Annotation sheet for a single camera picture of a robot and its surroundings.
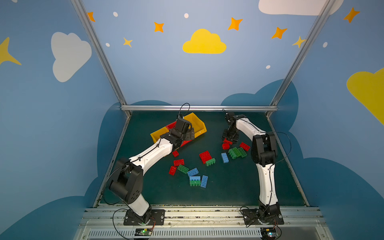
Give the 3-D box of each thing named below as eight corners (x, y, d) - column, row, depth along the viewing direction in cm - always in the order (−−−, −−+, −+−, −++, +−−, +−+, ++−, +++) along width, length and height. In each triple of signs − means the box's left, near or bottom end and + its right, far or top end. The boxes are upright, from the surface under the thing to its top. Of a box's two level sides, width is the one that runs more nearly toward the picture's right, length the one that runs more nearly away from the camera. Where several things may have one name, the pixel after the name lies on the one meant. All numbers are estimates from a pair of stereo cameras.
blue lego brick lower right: (200, 186, 87) (200, 185, 85) (202, 176, 91) (202, 174, 89) (206, 188, 86) (206, 187, 84) (208, 177, 90) (208, 176, 88)
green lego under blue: (189, 186, 86) (189, 184, 84) (189, 181, 88) (189, 179, 86) (200, 186, 86) (200, 184, 84) (200, 181, 88) (200, 179, 86)
